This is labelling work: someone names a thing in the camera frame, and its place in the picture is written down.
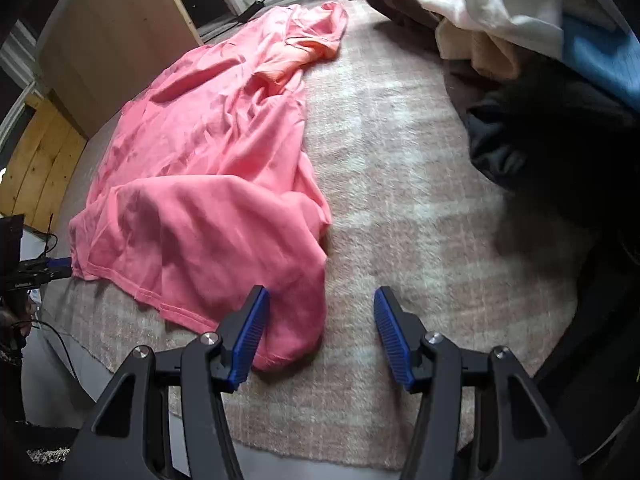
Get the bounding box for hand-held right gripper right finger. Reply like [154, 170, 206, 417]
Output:
[373, 286, 583, 480]

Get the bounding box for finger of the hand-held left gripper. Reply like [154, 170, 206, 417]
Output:
[17, 267, 74, 285]
[22, 257, 74, 269]

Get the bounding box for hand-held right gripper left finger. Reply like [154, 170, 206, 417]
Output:
[60, 285, 271, 480]

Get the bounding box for pink t-shirt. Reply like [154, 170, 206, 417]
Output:
[67, 1, 349, 372]

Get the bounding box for person's left hand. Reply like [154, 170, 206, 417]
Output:
[0, 300, 37, 346]

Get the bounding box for pine wood panel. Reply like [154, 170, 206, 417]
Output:
[0, 92, 88, 231]

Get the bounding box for plaid beige blanket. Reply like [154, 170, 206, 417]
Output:
[52, 0, 601, 471]

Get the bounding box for black sparkly sweater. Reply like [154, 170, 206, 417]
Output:
[0, 420, 81, 480]

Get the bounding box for white door trim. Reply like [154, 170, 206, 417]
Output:
[0, 20, 40, 92]

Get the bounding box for light oak board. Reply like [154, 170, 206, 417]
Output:
[37, 0, 203, 138]

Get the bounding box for black garment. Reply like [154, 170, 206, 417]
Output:
[465, 55, 640, 241]

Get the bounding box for beige garment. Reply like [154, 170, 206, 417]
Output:
[435, 20, 523, 81]

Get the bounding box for blue garment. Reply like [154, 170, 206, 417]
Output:
[560, 12, 640, 116]

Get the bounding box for white garment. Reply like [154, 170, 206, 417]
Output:
[407, 0, 568, 58]

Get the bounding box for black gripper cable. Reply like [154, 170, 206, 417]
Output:
[27, 319, 82, 382]

